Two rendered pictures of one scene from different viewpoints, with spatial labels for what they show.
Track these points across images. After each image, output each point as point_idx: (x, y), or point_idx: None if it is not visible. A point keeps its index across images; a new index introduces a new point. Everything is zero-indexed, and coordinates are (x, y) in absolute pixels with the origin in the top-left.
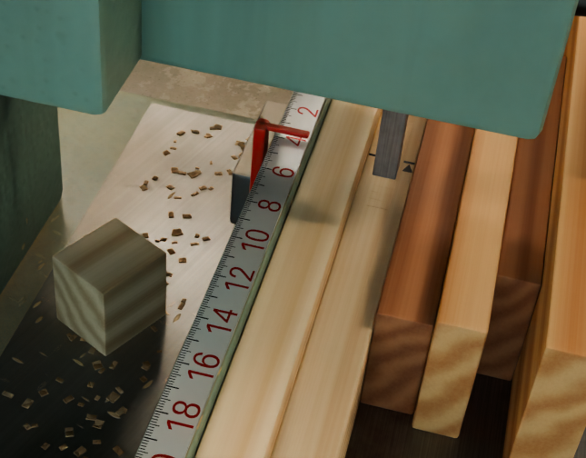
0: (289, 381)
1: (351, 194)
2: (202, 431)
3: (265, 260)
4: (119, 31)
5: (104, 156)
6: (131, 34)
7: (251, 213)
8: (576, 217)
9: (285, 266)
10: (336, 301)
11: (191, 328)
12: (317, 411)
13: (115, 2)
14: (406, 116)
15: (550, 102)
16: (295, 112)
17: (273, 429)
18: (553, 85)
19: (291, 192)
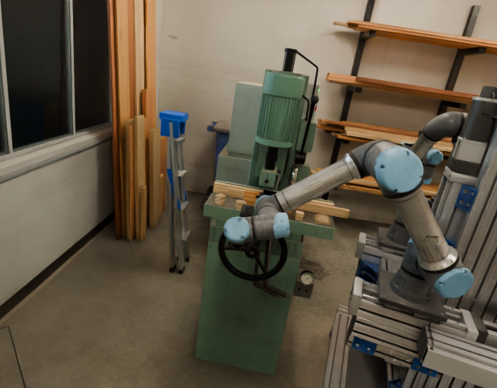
0: (243, 188)
1: (262, 192)
2: (238, 185)
3: (253, 188)
4: (258, 172)
5: None
6: (260, 173)
7: (256, 187)
8: (258, 192)
9: (253, 188)
10: None
11: (245, 185)
12: (242, 190)
13: (258, 169)
14: (265, 187)
15: (260, 182)
16: (269, 189)
17: (239, 187)
18: (260, 180)
19: (260, 188)
